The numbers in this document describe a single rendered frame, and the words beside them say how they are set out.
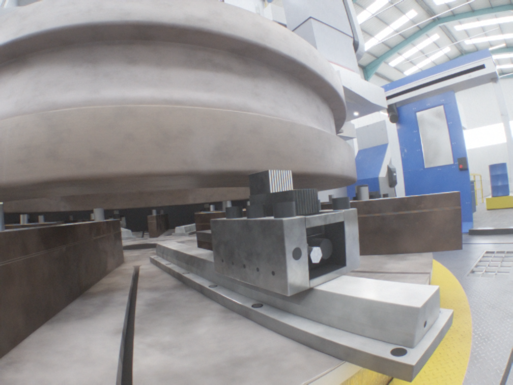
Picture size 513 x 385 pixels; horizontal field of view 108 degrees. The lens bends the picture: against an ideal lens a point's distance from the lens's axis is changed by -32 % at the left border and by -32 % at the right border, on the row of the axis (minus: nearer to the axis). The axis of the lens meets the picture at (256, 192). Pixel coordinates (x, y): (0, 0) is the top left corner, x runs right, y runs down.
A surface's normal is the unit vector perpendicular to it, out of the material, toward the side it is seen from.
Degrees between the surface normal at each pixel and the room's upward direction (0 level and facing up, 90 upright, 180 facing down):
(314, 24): 90
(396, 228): 90
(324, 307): 72
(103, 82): 90
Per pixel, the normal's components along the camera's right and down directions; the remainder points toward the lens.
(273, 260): -0.81, 0.04
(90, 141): 0.36, -0.07
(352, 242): 0.58, -0.09
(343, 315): -0.80, -0.28
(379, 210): -0.53, 0.00
